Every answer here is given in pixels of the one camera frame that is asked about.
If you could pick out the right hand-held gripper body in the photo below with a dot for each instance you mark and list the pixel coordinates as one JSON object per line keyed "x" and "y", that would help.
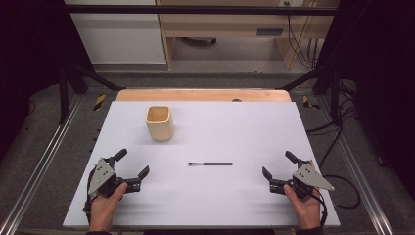
{"x": 308, "y": 179}

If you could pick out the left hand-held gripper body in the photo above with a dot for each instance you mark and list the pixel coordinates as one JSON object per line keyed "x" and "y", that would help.
{"x": 106, "y": 181}

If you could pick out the beige wooden pen holder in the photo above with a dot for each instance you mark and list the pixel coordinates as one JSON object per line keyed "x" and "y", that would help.
{"x": 161, "y": 129}

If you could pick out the person's left hand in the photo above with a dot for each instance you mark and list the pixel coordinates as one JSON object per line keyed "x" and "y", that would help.
{"x": 102, "y": 212}

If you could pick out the person's right hand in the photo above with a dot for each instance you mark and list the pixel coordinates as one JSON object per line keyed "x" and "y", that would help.
{"x": 308, "y": 212}

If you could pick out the yellow black hazard tape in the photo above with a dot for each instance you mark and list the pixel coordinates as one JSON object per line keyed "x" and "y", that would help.
{"x": 99, "y": 102}
{"x": 308, "y": 103}

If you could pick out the white table board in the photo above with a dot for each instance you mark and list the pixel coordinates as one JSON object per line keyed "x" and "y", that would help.
{"x": 212, "y": 196}

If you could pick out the black metal stand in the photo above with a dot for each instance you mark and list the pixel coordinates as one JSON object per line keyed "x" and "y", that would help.
{"x": 335, "y": 94}
{"x": 64, "y": 94}

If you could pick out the white cabinet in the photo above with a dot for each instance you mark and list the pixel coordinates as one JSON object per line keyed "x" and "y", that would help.
{"x": 119, "y": 39}

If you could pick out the grey desk label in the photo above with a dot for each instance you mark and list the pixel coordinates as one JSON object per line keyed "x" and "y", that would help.
{"x": 269, "y": 32}

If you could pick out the black curtain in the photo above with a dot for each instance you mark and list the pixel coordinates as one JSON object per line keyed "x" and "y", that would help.
{"x": 29, "y": 49}
{"x": 381, "y": 65}

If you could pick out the light wooden desk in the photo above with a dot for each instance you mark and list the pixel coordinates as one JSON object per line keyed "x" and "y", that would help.
{"x": 228, "y": 23}

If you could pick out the aluminium floor rail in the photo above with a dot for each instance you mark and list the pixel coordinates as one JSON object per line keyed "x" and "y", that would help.
{"x": 39, "y": 166}
{"x": 362, "y": 182}

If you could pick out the black frame crossbar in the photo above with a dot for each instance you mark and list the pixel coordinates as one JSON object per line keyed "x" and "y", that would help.
{"x": 195, "y": 9}

